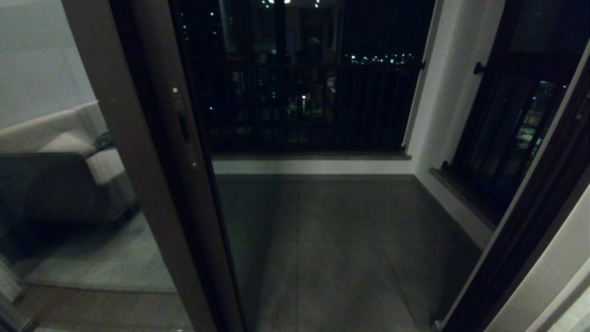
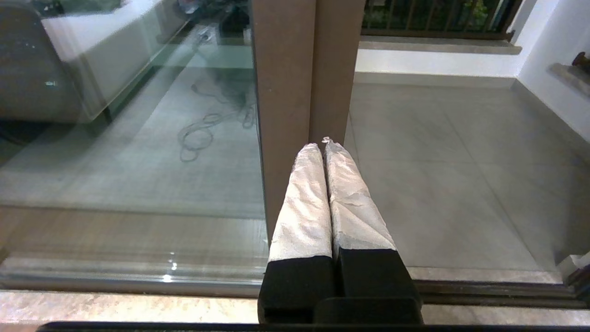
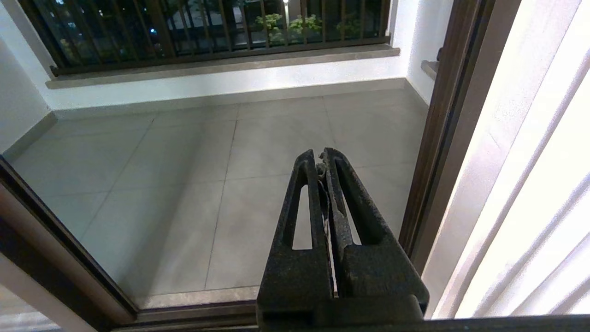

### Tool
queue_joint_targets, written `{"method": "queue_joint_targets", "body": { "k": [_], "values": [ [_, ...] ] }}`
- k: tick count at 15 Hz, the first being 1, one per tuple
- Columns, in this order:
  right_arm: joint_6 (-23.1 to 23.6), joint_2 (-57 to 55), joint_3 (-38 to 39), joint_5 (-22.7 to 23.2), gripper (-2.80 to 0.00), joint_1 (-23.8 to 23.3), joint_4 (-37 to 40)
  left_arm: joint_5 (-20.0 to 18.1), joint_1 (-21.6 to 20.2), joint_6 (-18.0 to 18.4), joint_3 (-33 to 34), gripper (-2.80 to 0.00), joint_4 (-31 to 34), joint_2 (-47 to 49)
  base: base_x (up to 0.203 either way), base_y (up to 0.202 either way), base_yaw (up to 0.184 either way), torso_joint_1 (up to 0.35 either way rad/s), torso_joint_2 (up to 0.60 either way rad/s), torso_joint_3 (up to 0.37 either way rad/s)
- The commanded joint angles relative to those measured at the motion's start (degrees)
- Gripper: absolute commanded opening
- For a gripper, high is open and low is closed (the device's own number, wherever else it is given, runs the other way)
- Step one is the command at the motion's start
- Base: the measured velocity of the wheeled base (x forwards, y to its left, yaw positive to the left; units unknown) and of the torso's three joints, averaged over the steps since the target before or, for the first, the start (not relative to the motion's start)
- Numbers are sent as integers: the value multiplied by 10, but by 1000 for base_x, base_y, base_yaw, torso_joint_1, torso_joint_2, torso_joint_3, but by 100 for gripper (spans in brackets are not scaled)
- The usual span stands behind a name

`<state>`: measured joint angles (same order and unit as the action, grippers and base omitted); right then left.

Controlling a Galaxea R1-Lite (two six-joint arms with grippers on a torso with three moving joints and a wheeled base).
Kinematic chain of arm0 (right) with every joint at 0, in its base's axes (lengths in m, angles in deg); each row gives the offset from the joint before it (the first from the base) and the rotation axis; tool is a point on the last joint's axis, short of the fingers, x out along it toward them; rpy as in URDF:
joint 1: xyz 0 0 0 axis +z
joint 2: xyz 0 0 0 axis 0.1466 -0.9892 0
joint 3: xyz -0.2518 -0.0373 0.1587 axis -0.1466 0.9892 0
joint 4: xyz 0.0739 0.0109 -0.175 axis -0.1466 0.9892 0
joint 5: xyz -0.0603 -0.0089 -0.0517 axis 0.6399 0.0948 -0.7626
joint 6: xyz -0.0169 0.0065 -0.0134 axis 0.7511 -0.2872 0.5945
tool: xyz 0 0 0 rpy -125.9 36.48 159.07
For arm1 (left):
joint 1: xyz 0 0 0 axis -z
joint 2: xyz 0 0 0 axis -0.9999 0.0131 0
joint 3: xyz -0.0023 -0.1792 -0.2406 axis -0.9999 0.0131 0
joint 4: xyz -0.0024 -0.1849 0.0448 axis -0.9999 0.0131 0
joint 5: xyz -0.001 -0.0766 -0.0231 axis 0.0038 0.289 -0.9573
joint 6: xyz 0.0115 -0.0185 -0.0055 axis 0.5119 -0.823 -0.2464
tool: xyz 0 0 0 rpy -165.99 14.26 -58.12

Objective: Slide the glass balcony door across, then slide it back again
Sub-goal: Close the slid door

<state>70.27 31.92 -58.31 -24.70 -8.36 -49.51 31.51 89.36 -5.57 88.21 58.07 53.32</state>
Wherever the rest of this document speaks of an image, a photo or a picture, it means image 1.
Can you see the brown framed sliding glass door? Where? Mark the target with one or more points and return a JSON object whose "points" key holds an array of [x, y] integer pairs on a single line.
{"points": [[191, 193]]}

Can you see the black balcony railing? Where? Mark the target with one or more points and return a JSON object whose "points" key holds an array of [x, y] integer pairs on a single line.
{"points": [[368, 106]]}

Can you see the brown framed fixed glass panel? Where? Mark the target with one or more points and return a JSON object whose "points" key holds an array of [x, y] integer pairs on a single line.
{"points": [[138, 161]]}

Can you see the grey stone window sill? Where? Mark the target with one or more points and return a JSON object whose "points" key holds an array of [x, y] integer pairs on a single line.
{"points": [[465, 203]]}

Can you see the dark brown door jamb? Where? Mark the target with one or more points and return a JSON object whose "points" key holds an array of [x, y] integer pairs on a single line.
{"points": [[521, 240]]}

